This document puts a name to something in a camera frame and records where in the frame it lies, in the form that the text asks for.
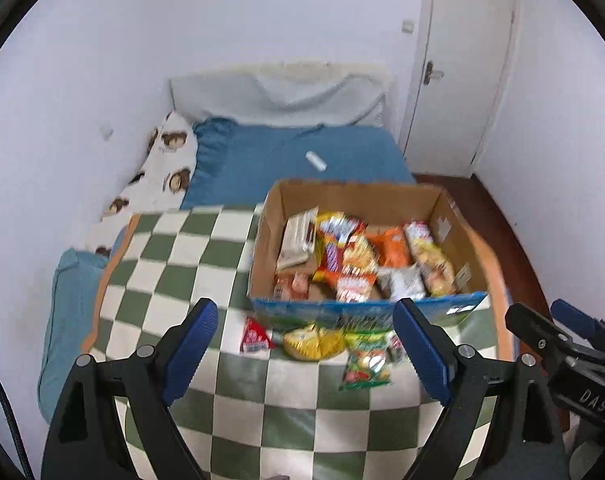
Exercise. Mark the red orange snack packet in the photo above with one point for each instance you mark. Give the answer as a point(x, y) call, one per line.
point(355, 287)

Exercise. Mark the white grey snack packet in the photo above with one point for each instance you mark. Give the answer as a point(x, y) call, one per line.
point(405, 282)

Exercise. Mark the small red snack packet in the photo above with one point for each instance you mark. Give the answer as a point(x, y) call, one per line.
point(255, 337)

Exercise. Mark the yellow chips bag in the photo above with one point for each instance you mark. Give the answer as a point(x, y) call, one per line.
point(360, 257)

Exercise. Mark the white door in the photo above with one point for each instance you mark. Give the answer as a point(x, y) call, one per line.
point(462, 60)

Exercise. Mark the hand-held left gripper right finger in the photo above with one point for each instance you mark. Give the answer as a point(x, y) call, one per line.
point(425, 357)

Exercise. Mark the printed cardboard box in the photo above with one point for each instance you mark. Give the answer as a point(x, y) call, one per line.
point(342, 195)

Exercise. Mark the instant noodle packet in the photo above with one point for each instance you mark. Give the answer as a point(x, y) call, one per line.
point(332, 250)

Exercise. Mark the yellow snack packet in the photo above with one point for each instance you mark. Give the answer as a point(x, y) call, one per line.
point(432, 260)

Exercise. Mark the plain blue pillow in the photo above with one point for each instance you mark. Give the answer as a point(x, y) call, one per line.
point(67, 320)

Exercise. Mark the green white checkered blanket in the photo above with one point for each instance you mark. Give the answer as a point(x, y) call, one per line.
point(207, 260)

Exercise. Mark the blue bed sheet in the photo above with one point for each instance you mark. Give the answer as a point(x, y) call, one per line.
point(282, 160)

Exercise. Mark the blue ruffled pillow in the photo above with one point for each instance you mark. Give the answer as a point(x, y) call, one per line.
point(210, 147)

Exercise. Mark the small white tube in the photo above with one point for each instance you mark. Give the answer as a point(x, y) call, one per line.
point(316, 160)

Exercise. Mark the bear print pillow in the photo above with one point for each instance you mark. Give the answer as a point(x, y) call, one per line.
point(157, 170)

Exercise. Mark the green candy packet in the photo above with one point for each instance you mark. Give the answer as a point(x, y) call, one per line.
point(365, 367)

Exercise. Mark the small figure print packet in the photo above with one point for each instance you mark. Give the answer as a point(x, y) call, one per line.
point(395, 350)

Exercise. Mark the white quilted pillow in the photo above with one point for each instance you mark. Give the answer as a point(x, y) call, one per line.
point(262, 97)

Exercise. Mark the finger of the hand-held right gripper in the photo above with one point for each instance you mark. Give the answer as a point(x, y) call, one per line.
point(537, 331)
point(577, 317)

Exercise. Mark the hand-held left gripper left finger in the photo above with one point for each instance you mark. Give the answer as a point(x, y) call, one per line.
point(190, 355)

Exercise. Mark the yellow snack bag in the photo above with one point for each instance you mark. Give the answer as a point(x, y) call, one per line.
point(312, 345)

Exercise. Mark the cream headboard cushion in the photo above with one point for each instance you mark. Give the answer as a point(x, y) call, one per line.
point(372, 72)

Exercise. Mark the white light switch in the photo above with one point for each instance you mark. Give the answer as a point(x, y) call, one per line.
point(408, 27)

